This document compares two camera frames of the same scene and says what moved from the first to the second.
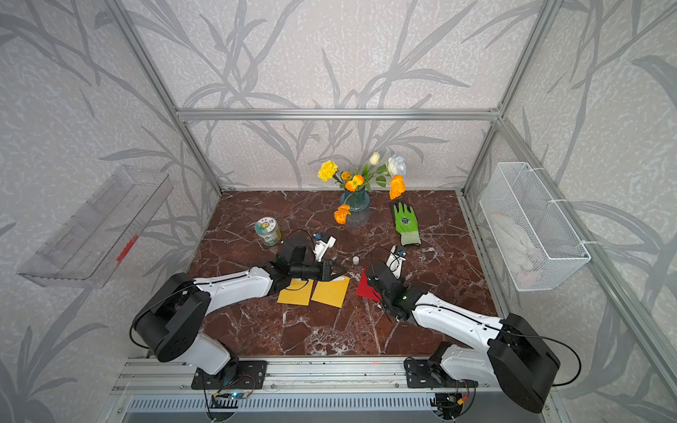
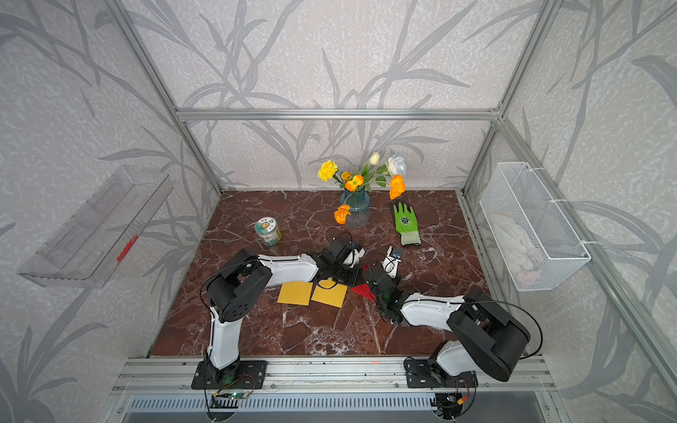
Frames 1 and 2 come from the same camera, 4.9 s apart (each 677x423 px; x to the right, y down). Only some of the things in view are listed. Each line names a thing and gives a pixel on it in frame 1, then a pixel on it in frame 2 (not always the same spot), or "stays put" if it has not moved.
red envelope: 364,290 stays put
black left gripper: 324,270 to 356,275
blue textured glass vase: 359,203 stays put
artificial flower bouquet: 392,174 stays put
